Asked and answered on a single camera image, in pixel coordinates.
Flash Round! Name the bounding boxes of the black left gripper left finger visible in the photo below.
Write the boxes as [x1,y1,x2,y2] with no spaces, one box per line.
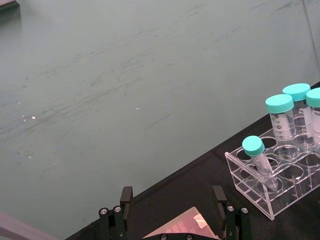
[98,186,134,240]

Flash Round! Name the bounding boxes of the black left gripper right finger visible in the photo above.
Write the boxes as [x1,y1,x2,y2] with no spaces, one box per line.
[212,185,252,240]

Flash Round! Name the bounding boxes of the black table cloth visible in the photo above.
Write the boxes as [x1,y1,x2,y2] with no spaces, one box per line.
[65,81,320,240]

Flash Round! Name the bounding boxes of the clear acrylic tube rack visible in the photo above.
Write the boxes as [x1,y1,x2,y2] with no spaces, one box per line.
[224,109,320,221]

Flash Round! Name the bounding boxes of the small tube with teal cap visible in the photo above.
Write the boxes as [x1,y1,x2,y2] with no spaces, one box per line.
[241,135,280,192]

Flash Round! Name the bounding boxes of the large tube with teal cap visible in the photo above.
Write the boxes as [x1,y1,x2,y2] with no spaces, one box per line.
[282,82,313,151]
[264,93,297,161]
[305,87,320,158]

